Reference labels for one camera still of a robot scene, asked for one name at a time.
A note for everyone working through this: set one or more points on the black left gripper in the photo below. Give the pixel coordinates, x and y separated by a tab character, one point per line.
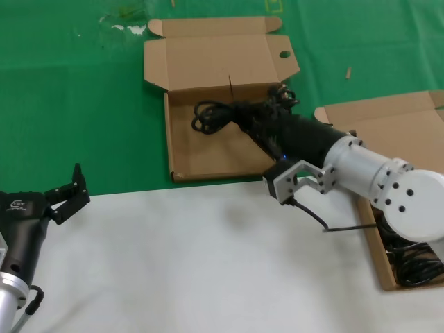
21	222

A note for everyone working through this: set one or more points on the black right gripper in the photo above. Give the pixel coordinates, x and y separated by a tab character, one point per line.
305	138

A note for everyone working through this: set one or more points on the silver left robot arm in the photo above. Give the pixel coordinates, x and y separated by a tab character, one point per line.
7	298

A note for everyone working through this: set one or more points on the empty open cardboard box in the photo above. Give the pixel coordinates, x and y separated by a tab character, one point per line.
208	59

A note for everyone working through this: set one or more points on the open cardboard parts box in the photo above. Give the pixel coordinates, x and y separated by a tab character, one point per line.
381	114

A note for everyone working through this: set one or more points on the green table cloth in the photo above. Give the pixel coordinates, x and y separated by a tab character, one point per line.
69	104

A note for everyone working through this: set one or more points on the clear tape patch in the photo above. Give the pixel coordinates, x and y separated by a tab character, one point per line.
133	29

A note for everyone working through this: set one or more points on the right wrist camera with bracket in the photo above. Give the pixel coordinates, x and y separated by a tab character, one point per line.
288	180

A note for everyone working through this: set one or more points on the silver left camera bracket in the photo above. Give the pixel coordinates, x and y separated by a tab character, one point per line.
2	251

